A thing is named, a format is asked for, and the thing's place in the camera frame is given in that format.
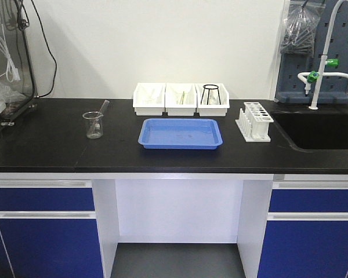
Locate middle white storage bin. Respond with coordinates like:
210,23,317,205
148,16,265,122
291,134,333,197
165,83,197,116

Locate white storage bin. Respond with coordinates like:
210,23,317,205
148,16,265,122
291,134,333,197
195,83,230,116
165,83,197,116
133,83,166,116

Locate right white storage bin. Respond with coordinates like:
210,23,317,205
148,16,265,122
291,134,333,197
195,83,230,116

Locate blue cabinet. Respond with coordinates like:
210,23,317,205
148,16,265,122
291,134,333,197
258,181,348,277
0,180,111,277

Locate left white storage bin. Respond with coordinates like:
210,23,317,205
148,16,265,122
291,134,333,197
133,83,166,116

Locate white test tube rack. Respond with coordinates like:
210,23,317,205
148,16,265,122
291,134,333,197
235,101,274,142

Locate yellow green stirrers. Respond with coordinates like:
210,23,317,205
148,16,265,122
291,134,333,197
178,91,186,105

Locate plastic bag of tubes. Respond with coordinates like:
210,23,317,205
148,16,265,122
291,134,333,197
280,1,326,57

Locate black power cable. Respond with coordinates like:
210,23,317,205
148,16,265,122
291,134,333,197
30,0,58,99

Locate glass beaker on counter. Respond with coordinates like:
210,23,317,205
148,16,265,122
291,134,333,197
82,111,103,139

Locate blue plastic tray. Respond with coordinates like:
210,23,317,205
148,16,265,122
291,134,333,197
138,118,223,150

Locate left blue cabinet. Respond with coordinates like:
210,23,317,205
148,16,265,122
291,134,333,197
0,180,111,277

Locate black wire tripod stand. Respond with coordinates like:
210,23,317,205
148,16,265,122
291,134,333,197
200,84,222,105

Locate black lab sink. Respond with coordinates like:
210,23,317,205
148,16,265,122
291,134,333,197
272,111,348,150

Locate white gooseneck lab faucet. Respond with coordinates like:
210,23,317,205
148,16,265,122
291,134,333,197
298,0,348,110

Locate clear glass test tube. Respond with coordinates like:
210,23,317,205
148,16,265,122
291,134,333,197
95,100,110,126

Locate grey pegboard drying rack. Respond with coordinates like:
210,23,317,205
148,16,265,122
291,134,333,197
274,1,348,104

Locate right blue cabinet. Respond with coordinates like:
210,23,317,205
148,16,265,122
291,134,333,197
258,181,348,277

